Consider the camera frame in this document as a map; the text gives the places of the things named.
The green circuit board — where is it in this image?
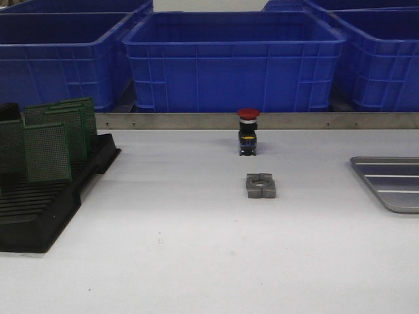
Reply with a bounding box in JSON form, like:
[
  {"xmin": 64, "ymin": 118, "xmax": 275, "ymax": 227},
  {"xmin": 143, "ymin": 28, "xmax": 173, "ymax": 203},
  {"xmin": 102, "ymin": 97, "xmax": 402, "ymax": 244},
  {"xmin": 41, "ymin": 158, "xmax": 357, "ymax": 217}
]
[
  {"xmin": 43, "ymin": 107, "xmax": 88, "ymax": 162},
  {"xmin": 1, "ymin": 119, "xmax": 26, "ymax": 173},
  {"xmin": 24, "ymin": 122, "xmax": 72, "ymax": 183},
  {"xmin": 47, "ymin": 102, "xmax": 84, "ymax": 111}
]

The right blue plastic crate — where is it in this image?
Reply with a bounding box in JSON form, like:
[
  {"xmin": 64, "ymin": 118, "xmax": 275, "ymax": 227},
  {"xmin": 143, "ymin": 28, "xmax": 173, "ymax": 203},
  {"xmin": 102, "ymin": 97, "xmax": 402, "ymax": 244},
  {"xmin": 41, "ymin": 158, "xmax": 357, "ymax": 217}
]
[{"xmin": 329, "ymin": 10, "xmax": 418, "ymax": 112}]

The grey square mounting block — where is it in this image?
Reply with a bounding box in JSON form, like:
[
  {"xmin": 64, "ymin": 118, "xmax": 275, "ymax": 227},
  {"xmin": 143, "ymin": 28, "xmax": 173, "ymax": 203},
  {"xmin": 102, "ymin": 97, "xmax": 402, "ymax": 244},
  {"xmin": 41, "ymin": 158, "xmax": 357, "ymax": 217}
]
[{"xmin": 246, "ymin": 173, "xmax": 277, "ymax": 199}]

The red emergency stop button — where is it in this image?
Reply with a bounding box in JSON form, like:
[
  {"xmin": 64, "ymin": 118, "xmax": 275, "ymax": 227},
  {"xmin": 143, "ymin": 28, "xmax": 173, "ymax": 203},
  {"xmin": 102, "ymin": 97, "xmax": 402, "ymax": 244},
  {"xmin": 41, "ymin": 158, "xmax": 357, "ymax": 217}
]
[{"xmin": 237, "ymin": 108, "xmax": 260, "ymax": 156}]

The black slotted board rack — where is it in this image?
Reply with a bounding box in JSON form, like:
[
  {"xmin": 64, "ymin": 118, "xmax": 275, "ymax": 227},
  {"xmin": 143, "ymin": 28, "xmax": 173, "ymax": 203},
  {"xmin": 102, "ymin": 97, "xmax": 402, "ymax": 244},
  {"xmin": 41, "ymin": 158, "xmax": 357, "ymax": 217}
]
[{"xmin": 1, "ymin": 103, "xmax": 120, "ymax": 253}]

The blue plastic crate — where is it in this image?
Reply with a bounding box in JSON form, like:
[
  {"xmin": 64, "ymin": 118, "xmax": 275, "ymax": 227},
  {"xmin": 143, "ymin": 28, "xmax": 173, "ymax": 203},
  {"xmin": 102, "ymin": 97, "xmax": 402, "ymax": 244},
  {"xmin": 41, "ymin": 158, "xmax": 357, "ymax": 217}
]
[
  {"xmin": 123, "ymin": 11, "xmax": 345, "ymax": 113},
  {"xmin": 1, "ymin": 12, "xmax": 134, "ymax": 112},
  {"xmin": 329, "ymin": 10, "xmax": 418, "ymax": 112}
]

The centre blue plastic crate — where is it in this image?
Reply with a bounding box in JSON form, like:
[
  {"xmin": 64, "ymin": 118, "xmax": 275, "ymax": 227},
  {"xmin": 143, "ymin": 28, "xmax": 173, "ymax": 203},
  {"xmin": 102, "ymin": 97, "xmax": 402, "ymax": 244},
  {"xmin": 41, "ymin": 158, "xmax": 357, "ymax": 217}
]
[{"xmin": 123, "ymin": 11, "xmax": 345, "ymax": 113}]

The left blue plastic crate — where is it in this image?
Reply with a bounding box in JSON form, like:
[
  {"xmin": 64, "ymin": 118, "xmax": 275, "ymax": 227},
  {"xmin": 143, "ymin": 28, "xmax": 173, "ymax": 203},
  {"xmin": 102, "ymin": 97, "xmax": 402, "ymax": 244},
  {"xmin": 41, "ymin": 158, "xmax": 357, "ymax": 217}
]
[{"xmin": 1, "ymin": 12, "xmax": 134, "ymax": 112}]

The metal table edge rail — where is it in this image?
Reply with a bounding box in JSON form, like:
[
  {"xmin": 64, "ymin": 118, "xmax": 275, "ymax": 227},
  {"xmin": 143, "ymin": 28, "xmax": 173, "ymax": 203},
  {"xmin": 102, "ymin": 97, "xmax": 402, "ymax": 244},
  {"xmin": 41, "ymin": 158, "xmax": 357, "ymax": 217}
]
[{"xmin": 96, "ymin": 113, "xmax": 418, "ymax": 130}]

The far left blue crate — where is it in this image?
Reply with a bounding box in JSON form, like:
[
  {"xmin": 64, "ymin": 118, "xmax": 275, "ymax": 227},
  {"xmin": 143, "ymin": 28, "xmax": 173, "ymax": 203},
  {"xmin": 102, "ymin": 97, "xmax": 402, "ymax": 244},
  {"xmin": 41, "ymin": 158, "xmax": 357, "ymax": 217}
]
[{"xmin": 1, "ymin": 0, "xmax": 153, "ymax": 20}]

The rear right green board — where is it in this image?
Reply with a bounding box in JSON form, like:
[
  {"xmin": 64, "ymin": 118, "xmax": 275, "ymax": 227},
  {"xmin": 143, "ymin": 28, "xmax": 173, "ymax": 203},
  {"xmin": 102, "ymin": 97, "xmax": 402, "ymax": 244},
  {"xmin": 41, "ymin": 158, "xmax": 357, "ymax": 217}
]
[{"xmin": 58, "ymin": 97, "xmax": 98, "ymax": 145}]

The silver metal tray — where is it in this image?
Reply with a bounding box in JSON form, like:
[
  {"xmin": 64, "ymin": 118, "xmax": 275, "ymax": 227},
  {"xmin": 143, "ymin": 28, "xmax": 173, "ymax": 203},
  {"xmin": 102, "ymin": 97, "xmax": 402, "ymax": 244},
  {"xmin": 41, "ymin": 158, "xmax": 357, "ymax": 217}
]
[{"xmin": 350, "ymin": 156, "xmax": 418, "ymax": 214}]

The far right blue crate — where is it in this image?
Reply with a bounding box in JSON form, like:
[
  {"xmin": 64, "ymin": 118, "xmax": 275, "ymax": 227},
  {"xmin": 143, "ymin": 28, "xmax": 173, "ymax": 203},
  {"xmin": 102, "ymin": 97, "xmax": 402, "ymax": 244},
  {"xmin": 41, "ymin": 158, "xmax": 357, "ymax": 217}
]
[{"xmin": 263, "ymin": 0, "xmax": 418, "ymax": 16}]

